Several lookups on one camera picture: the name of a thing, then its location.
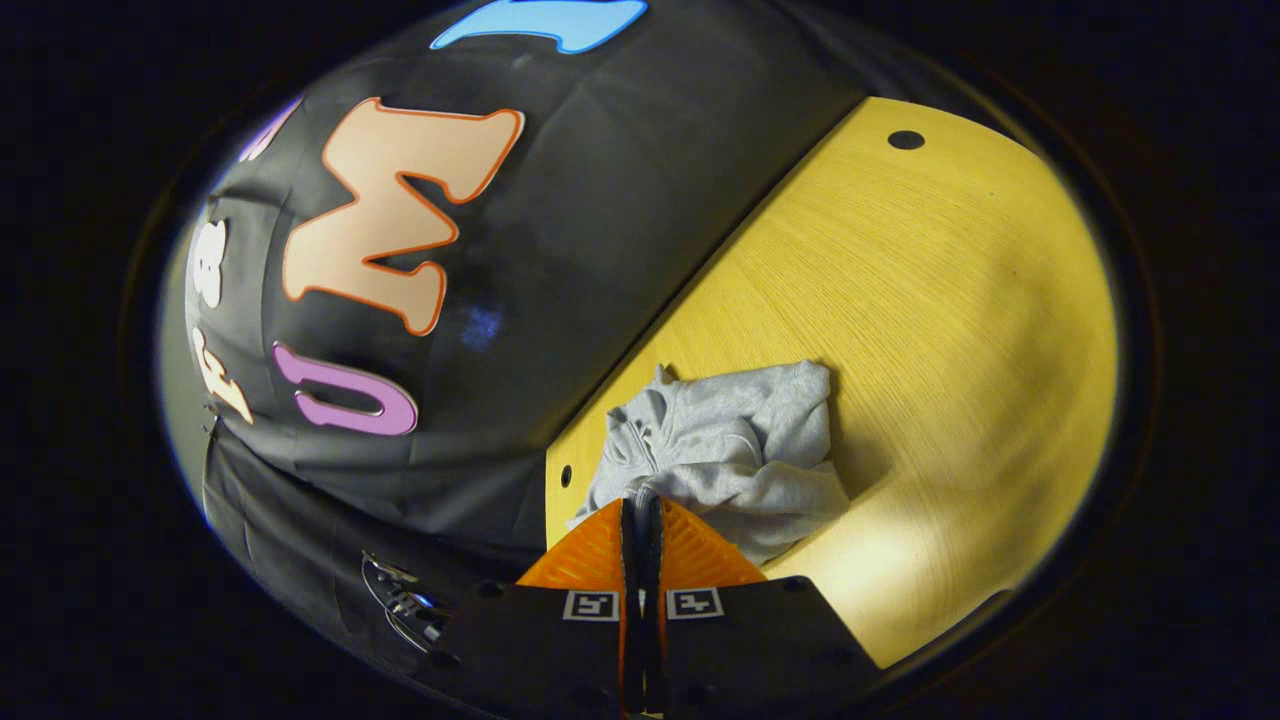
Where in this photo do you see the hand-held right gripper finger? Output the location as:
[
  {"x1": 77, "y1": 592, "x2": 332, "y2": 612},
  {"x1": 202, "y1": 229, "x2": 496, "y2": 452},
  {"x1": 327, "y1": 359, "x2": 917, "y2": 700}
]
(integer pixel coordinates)
[
  {"x1": 440, "y1": 497, "x2": 641, "y2": 720},
  {"x1": 640, "y1": 490, "x2": 881, "y2": 720}
]

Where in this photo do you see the grey sweatshirt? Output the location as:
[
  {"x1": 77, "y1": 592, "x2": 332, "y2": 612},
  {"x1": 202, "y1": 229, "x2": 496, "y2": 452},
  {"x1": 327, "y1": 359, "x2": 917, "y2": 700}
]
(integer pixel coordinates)
[{"x1": 568, "y1": 360, "x2": 851, "y2": 566}]

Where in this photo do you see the shiny metal clamp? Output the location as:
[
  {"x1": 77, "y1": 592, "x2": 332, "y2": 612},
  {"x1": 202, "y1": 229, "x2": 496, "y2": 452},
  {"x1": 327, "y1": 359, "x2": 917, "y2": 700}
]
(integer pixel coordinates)
[{"x1": 360, "y1": 548, "x2": 448, "y2": 653}]

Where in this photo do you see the black backdrop cloth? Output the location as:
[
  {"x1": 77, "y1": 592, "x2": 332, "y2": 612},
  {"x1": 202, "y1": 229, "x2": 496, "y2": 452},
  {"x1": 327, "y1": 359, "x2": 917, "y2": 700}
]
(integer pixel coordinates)
[{"x1": 185, "y1": 0, "x2": 1001, "y2": 681}]

